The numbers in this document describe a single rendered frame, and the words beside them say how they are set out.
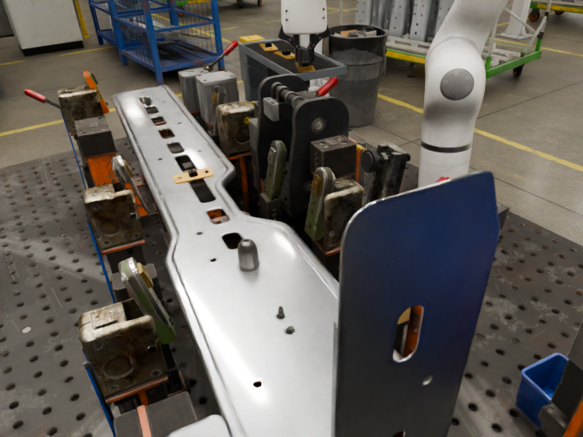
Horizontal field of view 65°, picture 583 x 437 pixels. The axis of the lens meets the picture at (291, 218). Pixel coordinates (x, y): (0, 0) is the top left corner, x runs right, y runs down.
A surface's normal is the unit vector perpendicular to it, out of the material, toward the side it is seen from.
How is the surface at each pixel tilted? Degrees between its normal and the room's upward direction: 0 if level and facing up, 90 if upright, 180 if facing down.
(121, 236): 90
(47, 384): 0
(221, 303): 0
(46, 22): 90
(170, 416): 0
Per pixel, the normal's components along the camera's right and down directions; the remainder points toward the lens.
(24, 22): 0.56, 0.44
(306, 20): 0.14, 0.59
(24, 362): -0.04, -0.84
